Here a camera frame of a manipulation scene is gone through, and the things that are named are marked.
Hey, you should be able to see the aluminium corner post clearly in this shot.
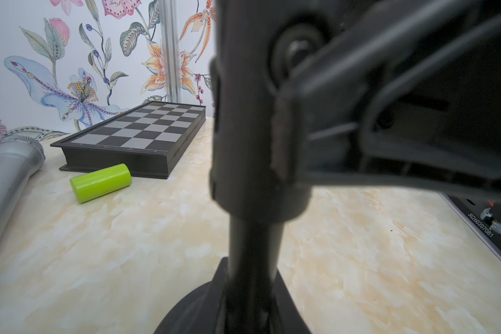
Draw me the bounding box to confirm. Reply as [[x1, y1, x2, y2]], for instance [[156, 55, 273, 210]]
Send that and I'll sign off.
[[159, 0, 182, 103]]

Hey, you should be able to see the silver microphone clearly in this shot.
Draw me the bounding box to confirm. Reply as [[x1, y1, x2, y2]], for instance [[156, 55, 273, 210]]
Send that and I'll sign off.
[[0, 136, 45, 239]]

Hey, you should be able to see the black round stand base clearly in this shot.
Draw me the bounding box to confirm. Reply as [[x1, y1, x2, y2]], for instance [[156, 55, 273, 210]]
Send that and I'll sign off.
[[154, 257, 310, 333]]

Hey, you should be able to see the black checkered chess box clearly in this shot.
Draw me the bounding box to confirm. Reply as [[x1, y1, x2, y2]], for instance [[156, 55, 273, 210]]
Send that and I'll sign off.
[[52, 102, 206, 179]]

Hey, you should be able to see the green cylinder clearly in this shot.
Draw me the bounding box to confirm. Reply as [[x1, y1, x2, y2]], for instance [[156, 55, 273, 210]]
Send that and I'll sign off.
[[70, 164, 132, 203]]

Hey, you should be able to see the black stand pole with clip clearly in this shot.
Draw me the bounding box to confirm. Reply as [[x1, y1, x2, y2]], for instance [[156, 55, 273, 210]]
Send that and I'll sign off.
[[210, 1, 325, 333]]

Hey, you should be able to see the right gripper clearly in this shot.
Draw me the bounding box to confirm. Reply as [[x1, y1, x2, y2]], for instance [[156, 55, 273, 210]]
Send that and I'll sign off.
[[271, 1, 501, 200]]

